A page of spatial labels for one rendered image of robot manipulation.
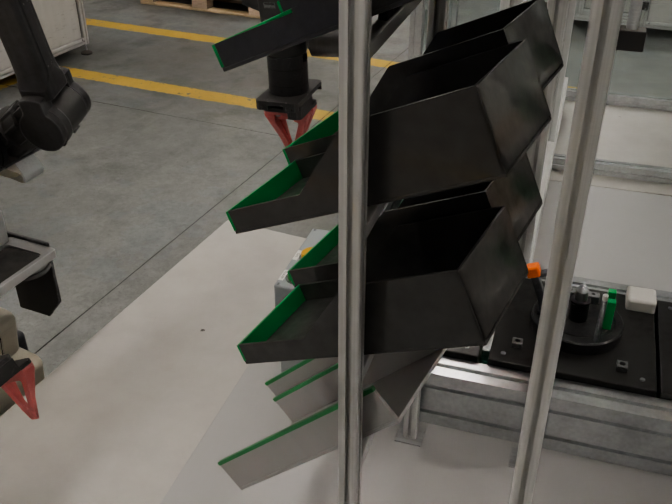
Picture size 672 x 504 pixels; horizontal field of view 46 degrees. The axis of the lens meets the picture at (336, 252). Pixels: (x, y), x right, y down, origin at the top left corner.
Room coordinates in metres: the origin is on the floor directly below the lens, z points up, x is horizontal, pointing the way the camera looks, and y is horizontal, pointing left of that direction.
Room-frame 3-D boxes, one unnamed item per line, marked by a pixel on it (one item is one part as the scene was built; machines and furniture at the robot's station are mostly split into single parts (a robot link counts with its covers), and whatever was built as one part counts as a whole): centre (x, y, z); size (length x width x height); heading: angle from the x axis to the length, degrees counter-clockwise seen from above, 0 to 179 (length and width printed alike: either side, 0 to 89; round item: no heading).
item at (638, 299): (1.01, -0.38, 1.01); 0.24 x 0.24 x 0.13; 72
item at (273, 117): (1.11, 0.06, 1.28); 0.07 x 0.07 x 0.09; 71
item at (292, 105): (1.10, 0.07, 1.35); 0.10 x 0.07 x 0.07; 161
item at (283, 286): (1.23, 0.04, 0.93); 0.21 x 0.07 x 0.06; 162
